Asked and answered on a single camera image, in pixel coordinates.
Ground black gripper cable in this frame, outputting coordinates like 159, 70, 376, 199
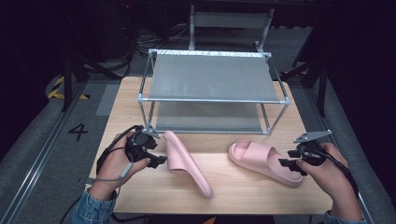
306, 148, 360, 200
95, 124, 144, 175

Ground metal shoe rack grey shelves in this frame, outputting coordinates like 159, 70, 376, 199
136, 49, 291, 135

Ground black tripod stand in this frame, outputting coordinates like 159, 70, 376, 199
60, 52, 122, 113
279, 59, 332, 118

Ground grey cable with slider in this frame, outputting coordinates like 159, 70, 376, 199
92, 154, 134, 189

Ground pink slipper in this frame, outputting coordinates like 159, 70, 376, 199
228, 139, 304, 189
163, 130, 215, 200

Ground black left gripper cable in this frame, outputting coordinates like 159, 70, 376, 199
95, 124, 144, 175

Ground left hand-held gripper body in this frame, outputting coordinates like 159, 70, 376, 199
125, 124, 162, 162

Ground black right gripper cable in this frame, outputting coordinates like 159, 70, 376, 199
306, 148, 360, 200

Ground person's right hand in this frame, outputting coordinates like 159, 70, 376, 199
297, 143, 363, 216

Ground person's left hand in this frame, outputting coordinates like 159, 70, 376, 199
90, 132, 152, 200

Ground bundle of black floor cables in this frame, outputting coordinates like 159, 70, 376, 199
122, 22, 191, 74

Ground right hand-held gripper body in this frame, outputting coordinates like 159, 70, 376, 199
293, 130, 333, 166

